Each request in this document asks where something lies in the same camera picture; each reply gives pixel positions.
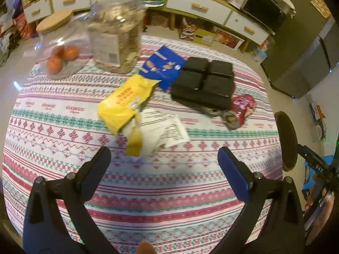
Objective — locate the red can with label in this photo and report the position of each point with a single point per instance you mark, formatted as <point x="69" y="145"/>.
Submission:
<point x="241" y="107"/>

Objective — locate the person's right hand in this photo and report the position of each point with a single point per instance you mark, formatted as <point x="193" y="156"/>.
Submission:
<point x="319" y="205"/>

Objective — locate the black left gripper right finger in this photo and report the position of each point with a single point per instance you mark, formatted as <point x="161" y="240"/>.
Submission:
<point x="283" y="229"/>

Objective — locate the dark brown trash bin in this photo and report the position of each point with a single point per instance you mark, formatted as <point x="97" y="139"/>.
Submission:
<point x="288" y="140"/>

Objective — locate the white paper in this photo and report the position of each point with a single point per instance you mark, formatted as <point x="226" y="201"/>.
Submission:
<point x="158" y="129"/>

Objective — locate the white and yellow carton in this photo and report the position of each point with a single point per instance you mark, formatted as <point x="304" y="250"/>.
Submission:
<point x="135" y="143"/>

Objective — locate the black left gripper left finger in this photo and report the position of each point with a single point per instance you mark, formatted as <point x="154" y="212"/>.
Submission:
<point x="44" y="228"/>

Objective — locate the patterned tablecloth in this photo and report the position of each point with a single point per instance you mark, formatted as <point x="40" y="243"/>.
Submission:
<point x="178" y="199"/>

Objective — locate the blue snack box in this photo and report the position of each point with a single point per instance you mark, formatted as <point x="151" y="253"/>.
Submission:
<point x="163" y="65"/>

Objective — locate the framed orange picture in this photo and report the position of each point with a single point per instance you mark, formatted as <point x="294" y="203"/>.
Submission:
<point x="227" y="39"/>

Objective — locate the black compartment tray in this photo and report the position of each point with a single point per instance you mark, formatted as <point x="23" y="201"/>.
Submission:
<point x="205" y="83"/>

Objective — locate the yellow snack wrapper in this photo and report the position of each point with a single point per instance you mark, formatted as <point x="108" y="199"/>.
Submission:
<point x="120" y="106"/>

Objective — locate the glass jar with oranges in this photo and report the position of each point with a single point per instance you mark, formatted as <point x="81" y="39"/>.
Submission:
<point x="64" y="46"/>

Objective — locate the clear jar of seeds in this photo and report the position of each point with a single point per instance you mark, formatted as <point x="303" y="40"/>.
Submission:
<point x="115" y="28"/>

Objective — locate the white drawer TV cabinet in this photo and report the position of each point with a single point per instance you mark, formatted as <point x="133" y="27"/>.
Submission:
<point x="217" y="12"/>

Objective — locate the yellow cardboard box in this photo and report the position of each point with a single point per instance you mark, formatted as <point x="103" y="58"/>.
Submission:
<point x="203" y="37"/>

